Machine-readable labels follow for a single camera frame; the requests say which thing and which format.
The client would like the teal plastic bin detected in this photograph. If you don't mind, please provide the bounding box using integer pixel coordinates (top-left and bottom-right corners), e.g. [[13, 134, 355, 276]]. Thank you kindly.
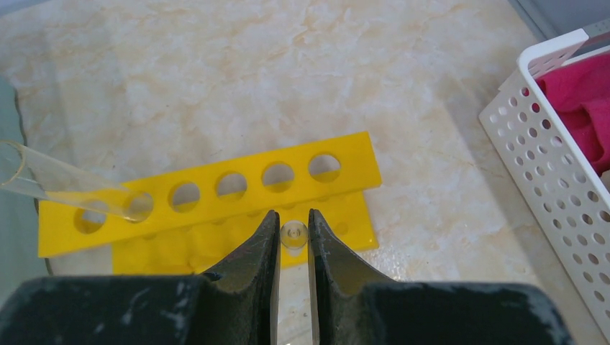
[[1, 79, 48, 303]]

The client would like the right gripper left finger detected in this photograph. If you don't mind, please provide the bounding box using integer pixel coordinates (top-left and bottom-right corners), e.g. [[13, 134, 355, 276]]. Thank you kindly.
[[1, 211, 280, 344]]

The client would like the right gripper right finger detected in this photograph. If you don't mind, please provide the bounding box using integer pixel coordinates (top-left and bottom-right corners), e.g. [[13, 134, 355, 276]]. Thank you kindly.
[[308, 209, 573, 344]]

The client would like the pink cloth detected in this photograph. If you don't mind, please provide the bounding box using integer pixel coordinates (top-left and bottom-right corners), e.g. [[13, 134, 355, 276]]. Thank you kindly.
[[536, 53, 609, 176]]

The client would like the white perforated basket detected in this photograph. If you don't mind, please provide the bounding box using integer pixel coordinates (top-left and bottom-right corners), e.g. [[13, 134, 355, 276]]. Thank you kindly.
[[478, 20, 609, 336]]

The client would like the clear test tube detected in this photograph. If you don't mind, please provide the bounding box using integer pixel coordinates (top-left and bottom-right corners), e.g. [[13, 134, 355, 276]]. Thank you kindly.
[[1, 140, 154, 222], [280, 220, 309, 251]]

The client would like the yellow test tube rack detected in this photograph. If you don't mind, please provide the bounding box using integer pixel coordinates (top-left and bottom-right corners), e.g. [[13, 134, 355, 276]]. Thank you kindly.
[[38, 132, 382, 275]]

